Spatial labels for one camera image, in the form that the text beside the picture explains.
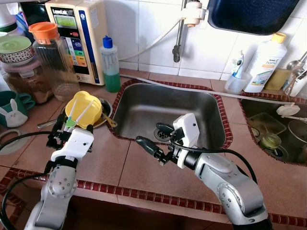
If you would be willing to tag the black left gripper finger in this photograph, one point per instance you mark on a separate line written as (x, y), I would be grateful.
(59, 122)
(89, 134)

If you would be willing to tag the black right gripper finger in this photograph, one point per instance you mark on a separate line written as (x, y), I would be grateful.
(148, 146)
(165, 128)

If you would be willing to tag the metal fork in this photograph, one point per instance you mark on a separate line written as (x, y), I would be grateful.
(45, 123)

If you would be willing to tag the yellow plastic bear bowl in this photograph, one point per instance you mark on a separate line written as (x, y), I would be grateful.
(93, 117)

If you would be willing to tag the shallow steel plate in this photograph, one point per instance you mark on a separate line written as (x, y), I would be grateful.
(105, 108)

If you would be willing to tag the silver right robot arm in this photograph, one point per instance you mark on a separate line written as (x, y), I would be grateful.
(230, 187)

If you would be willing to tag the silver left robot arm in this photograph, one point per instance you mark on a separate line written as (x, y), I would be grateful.
(57, 191)

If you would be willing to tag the maroon kitchen counter cabinet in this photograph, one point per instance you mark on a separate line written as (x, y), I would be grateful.
(120, 218)

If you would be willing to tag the stainless steel sink basin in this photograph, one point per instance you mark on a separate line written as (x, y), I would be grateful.
(249, 108)
(144, 110)

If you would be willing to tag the steel pot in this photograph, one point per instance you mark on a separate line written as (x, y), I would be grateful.
(298, 136)

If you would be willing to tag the grey round lid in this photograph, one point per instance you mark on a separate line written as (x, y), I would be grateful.
(9, 148)

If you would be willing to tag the green cup with white bunny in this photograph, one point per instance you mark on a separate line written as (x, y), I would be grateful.
(12, 115)

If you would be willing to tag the glass jar with brown contents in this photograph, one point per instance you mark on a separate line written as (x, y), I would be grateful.
(24, 86)

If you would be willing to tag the clear utensil holder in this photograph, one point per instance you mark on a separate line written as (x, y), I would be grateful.
(300, 88)

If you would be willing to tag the white sink strainer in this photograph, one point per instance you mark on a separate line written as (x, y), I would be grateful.
(288, 110)

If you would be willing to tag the clear pitcher with orange lid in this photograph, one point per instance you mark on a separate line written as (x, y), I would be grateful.
(53, 62)

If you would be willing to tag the green dish soap bottle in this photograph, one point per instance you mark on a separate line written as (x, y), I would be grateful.
(111, 76)

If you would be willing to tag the small drinking glass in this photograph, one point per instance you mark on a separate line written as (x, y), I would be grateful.
(271, 141)

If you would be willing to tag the long steel ladle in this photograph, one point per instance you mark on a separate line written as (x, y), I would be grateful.
(293, 64)

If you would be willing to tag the clear square container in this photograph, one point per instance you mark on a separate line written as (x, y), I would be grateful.
(261, 122)

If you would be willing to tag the clear plastic cup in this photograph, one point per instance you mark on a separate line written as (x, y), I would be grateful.
(235, 85)

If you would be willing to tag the patterned bowl with green lid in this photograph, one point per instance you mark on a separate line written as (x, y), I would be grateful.
(14, 45)

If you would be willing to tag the chrome faucet with white fitting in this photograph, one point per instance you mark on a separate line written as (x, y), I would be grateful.
(178, 38)

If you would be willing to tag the cream water ionizer machine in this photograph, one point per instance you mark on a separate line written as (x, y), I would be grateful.
(88, 28)

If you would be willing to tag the white blue tube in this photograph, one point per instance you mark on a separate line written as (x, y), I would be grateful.
(238, 62)

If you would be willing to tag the white detergent bottle yellow cap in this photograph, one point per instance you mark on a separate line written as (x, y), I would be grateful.
(264, 62)

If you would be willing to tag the black appliance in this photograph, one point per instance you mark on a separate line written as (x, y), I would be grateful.
(33, 9)

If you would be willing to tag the white appliance with green band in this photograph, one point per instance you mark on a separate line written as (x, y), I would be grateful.
(7, 14)

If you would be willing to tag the dark blue plastic tray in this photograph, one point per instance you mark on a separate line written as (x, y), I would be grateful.
(249, 14)

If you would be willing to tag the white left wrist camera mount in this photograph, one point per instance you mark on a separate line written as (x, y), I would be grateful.
(74, 143)

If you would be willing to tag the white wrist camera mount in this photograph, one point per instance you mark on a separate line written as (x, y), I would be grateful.
(74, 143)
(187, 129)

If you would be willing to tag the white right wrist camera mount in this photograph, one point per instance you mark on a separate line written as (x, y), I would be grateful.
(187, 129)

